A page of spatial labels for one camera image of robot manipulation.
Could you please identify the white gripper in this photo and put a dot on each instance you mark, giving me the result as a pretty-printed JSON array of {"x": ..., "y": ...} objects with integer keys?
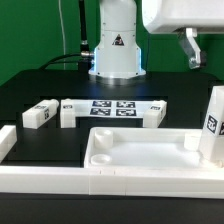
[{"x": 169, "y": 16}]

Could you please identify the white desk tabletop tray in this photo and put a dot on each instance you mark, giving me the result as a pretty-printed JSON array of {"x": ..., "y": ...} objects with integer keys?
[{"x": 157, "y": 148}]

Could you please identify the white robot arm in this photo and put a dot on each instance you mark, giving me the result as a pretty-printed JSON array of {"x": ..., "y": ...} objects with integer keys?
[{"x": 118, "y": 56}]

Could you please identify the white U-shaped obstacle fence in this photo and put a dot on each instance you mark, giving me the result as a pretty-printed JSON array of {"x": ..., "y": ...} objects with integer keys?
[{"x": 198, "y": 183}]

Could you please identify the white marker base plate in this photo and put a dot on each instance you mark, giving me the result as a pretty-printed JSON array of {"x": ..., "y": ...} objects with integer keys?
[{"x": 111, "y": 108}]

